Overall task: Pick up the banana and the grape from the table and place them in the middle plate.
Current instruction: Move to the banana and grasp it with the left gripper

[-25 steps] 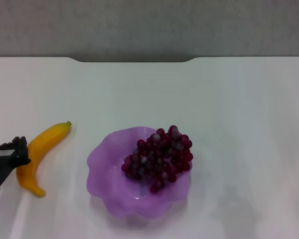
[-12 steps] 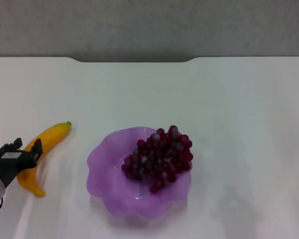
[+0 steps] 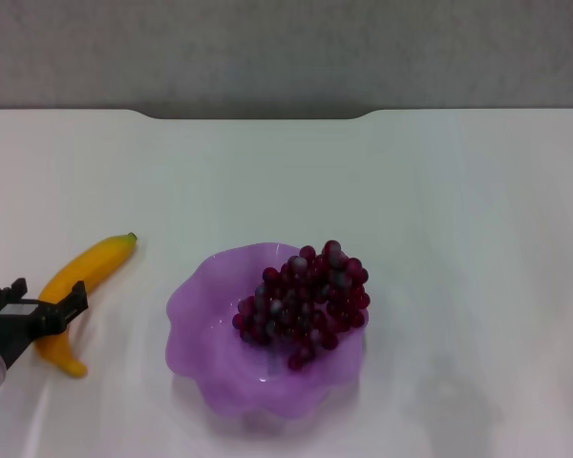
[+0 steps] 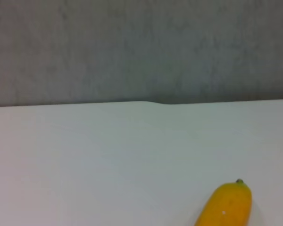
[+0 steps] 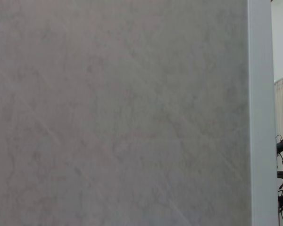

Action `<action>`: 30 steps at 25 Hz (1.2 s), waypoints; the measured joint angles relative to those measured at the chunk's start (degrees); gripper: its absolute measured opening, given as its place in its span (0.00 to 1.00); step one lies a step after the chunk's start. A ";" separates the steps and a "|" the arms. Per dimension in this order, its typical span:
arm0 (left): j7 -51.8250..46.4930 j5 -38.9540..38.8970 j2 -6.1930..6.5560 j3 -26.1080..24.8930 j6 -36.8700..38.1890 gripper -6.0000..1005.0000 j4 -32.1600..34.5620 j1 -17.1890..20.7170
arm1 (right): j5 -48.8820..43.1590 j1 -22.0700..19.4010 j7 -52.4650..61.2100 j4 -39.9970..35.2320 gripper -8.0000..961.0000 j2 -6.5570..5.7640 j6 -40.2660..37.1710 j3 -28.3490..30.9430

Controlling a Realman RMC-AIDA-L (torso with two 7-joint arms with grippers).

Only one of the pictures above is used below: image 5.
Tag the white partition frame post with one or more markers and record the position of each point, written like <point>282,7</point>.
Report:
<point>261,113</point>

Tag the grey partition panel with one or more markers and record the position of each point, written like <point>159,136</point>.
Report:
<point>108,113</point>

